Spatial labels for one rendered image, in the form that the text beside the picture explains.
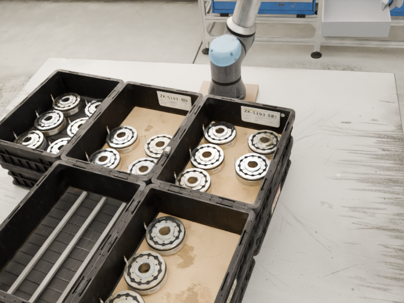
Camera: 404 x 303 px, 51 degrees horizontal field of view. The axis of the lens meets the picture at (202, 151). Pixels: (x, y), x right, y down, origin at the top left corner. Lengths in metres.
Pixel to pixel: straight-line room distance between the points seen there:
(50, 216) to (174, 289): 0.44
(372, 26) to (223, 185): 0.67
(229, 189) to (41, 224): 0.54
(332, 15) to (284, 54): 1.78
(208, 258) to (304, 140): 0.65
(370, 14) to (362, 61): 1.72
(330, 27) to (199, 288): 0.88
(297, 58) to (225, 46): 1.74
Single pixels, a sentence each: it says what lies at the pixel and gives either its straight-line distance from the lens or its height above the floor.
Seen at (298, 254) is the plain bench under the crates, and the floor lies 0.70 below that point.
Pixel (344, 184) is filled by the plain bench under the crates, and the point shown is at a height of 0.70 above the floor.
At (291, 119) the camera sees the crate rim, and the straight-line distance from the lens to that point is 1.27.
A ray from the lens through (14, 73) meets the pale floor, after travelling 3.72.
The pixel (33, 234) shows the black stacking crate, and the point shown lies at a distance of 1.27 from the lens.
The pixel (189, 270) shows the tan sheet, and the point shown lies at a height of 0.83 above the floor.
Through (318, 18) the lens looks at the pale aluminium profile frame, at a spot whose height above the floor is 0.30.
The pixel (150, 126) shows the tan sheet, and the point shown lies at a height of 0.83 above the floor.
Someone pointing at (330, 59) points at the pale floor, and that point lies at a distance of 3.27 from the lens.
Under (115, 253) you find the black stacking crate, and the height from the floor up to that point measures 0.90.
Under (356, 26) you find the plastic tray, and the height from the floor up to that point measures 1.08.
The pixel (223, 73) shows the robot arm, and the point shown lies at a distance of 1.58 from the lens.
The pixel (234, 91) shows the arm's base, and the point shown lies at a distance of 1.63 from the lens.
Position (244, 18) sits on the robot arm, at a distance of 1.62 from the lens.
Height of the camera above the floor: 1.76
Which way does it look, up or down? 44 degrees down
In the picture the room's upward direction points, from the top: 8 degrees counter-clockwise
